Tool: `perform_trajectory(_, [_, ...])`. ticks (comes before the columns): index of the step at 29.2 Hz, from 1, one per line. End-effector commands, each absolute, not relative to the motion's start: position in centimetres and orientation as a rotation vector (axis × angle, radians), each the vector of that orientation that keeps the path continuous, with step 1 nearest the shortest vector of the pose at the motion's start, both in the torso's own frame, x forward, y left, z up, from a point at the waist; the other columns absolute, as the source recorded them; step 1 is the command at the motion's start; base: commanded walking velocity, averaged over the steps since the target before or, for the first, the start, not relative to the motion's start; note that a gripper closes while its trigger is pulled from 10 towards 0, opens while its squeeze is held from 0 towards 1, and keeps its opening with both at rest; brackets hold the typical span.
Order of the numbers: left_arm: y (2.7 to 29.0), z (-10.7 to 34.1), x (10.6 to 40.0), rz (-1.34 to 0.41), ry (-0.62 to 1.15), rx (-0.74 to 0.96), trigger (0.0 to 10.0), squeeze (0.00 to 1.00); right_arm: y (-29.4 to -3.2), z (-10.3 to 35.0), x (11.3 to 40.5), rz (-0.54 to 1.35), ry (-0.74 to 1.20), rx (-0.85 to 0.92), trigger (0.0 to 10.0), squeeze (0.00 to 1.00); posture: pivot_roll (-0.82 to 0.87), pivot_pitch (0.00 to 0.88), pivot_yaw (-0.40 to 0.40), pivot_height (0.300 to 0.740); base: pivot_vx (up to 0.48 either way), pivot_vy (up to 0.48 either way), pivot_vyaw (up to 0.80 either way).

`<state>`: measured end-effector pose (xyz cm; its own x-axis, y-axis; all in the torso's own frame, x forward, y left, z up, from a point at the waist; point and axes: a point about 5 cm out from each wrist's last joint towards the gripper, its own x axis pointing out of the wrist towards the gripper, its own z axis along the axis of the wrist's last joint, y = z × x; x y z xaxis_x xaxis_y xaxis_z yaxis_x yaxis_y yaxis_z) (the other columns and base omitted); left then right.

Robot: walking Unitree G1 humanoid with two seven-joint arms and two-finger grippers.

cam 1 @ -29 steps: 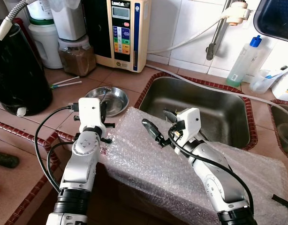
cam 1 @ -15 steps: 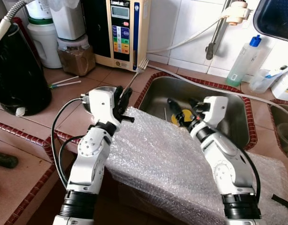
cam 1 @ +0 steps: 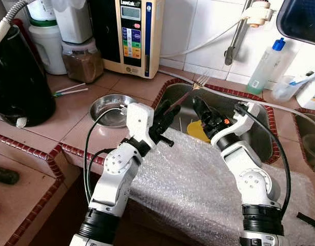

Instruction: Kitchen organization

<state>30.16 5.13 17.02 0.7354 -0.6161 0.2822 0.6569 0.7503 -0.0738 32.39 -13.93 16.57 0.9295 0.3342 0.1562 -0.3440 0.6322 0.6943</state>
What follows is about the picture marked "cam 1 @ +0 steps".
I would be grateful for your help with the dark blue basin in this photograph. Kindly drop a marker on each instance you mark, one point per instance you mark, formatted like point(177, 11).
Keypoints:
point(301, 20)

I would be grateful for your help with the metal wall tap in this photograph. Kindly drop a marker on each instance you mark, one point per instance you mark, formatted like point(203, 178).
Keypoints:
point(233, 46)

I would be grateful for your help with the black electric kettle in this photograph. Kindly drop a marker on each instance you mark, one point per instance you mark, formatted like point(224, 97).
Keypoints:
point(19, 77)

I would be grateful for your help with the dark green cucumber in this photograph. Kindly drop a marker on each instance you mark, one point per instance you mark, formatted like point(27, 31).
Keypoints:
point(4, 175)

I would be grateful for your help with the blue white toothbrush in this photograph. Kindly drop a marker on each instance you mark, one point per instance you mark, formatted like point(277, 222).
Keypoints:
point(301, 81)

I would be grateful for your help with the clear bubble wrap sheet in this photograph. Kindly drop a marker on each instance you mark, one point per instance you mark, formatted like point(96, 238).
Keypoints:
point(188, 184)

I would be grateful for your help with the clear plastic cup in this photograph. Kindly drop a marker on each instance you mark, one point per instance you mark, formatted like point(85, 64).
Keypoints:
point(283, 91)

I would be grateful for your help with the black tape strip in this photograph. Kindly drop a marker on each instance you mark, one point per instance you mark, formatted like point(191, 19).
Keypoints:
point(307, 220)

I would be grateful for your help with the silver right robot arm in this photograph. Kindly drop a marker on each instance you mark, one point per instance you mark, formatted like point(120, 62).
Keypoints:
point(252, 184)

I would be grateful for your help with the white stick green tip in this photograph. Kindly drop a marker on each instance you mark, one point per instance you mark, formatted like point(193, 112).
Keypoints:
point(70, 87)
point(70, 93)

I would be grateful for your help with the white detergent bottle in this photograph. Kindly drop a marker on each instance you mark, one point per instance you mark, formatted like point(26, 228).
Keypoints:
point(311, 97)

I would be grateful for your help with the yellow plastic cup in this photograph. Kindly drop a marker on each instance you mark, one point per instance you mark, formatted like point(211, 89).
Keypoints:
point(197, 132)

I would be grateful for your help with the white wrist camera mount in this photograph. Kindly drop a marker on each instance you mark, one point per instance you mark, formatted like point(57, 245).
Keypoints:
point(139, 123)
point(242, 120)

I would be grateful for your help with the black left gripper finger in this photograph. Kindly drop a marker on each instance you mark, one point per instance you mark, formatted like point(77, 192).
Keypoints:
point(174, 115)
point(162, 110)

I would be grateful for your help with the white plastic container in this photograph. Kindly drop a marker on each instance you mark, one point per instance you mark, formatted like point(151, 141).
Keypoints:
point(73, 23)

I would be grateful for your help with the jar of brown powder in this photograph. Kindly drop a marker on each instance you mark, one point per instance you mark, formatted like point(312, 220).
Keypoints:
point(83, 66)

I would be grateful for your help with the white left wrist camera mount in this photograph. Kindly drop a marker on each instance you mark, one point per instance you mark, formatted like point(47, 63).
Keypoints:
point(139, 123)

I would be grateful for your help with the white jug green band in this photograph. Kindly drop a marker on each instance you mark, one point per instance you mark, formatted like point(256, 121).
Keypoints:
point(47, 48)

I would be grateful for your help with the clear bottle blue cap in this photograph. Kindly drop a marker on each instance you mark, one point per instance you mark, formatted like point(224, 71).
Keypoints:
point(264, 69)

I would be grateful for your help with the steel sink basin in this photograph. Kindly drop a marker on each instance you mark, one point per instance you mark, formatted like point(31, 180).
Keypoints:
point(261, 136)
point(306, 133)

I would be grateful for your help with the thin white tube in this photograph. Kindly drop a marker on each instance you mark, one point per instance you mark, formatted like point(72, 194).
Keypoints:
point(209, 42)

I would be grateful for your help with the beige water ionizer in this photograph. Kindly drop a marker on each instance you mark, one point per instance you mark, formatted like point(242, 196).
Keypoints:
point(129, 41)

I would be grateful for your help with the metal fork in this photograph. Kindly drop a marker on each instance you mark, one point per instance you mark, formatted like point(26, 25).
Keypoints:
point(201, 82)

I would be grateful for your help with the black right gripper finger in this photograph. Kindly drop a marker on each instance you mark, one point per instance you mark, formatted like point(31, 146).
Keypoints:
point(202, 108)

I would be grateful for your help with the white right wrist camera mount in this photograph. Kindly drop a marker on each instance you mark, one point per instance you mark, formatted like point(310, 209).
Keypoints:
point(242, 120)

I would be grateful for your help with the dark red bottle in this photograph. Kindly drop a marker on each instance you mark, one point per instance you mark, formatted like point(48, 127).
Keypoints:
point(25, 29)

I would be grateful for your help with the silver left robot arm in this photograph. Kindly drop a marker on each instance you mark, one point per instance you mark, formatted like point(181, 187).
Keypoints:
point(116, 174)

